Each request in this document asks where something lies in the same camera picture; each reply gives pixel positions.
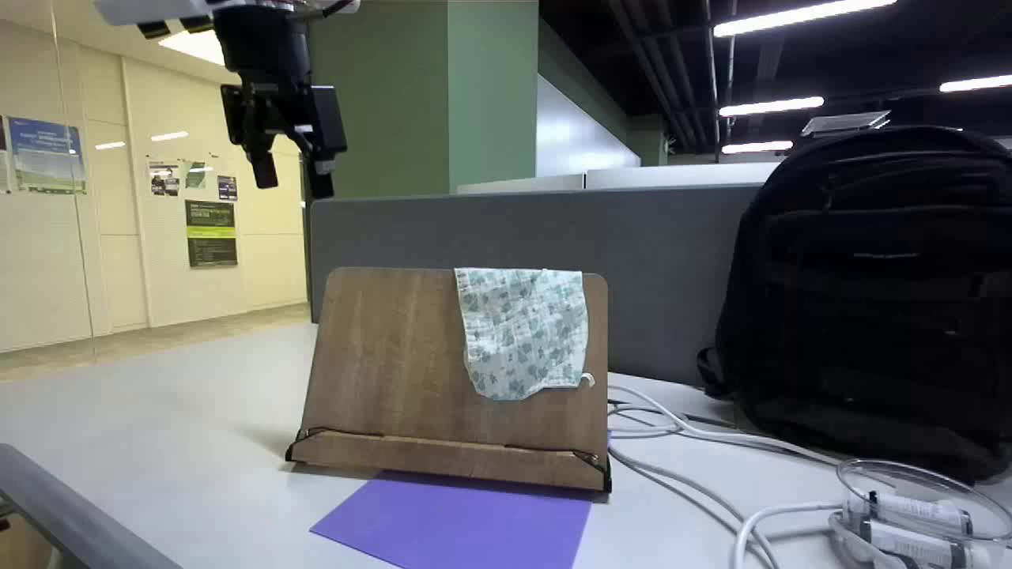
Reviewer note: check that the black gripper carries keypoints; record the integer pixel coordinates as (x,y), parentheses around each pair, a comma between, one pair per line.
(264,51)

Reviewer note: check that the floral patterned white towel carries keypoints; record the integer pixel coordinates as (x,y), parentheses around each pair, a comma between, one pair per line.
(522,333)

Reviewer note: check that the wooden board book stand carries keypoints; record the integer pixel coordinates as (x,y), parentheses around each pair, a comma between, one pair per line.
(390,368)

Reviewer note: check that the green square pillar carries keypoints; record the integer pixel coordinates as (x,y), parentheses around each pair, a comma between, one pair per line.
(432,97)

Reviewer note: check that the grey desk partition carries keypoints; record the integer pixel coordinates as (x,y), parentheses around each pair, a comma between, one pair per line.
(653,272)

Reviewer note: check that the purple paper sheet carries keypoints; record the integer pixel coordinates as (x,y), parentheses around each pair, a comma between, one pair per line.
(464,524)

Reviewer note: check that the ceiling fluorescent light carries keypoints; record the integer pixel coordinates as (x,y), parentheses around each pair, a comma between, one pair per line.
(758,147)
(802,15)
(769,105)
(977,84)

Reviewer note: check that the white plug adapters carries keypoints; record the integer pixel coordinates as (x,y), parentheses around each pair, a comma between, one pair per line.
(918,524)

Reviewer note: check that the small wall notice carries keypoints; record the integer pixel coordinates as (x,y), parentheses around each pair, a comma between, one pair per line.
(166,178)
(227,188)
(197,174)

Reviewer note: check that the dark green wall sign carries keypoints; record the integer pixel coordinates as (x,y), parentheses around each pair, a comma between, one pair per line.
(211,235)

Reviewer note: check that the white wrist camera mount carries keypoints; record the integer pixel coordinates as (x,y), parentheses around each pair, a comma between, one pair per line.
(148,7)

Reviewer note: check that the blue wall poster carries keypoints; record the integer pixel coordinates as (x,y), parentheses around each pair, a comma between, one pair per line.
(45,156)

